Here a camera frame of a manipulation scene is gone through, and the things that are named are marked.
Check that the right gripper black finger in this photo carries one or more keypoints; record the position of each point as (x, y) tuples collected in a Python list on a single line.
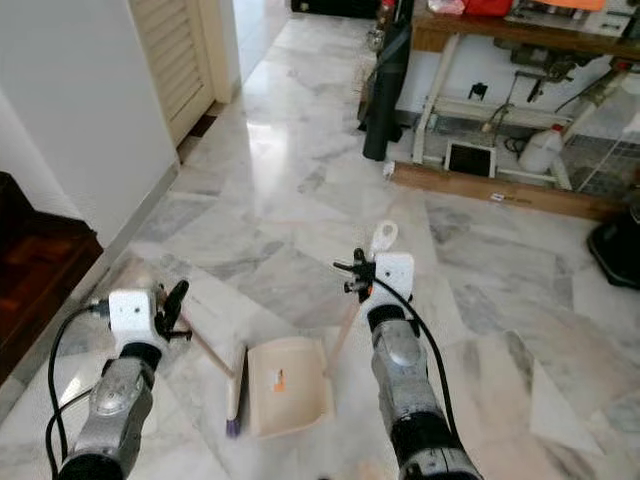
[(348, 288), (357, 257)]

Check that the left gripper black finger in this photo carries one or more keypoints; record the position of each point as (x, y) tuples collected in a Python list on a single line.
[(177, 293)]

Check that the small beige purple-bristled broom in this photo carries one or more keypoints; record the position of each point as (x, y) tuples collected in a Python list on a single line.
[(237, 392)]

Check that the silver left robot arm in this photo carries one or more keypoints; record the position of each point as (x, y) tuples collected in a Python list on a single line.
[(110, 410)]

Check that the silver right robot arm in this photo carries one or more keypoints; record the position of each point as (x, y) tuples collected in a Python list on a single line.
[(410, 390)]

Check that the dark wooden stairs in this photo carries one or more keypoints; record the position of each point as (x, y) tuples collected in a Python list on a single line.
[(50, 280)]

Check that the white-framed black tablet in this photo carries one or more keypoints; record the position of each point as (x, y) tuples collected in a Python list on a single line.
[(470, 158)]

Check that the brown wooden plank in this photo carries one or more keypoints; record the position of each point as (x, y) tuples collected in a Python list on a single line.
[(500, 190)]

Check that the white plastic jug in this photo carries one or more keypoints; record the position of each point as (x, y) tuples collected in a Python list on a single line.
[(542, 151)]

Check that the beige louvered door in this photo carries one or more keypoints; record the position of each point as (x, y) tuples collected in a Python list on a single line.
[(180, 55)]

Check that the pink plastic bag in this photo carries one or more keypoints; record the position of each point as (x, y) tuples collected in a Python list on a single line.
[(446, 6)]

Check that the red cloth item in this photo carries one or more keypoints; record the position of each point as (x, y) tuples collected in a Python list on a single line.
[(488, 6)]

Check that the flat orange item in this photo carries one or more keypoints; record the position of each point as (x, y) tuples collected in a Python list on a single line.
[(575, 4)]

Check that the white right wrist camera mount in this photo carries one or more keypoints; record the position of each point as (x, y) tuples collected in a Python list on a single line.
[(395, 275)]

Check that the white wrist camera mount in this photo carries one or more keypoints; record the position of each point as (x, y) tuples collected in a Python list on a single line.
[(132, 315), (395, 275)]

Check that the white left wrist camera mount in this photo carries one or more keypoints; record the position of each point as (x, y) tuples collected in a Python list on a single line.
[(132, 315)]

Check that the black plug in wall socket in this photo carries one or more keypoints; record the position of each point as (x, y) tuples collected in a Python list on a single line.
[(478, 90)]

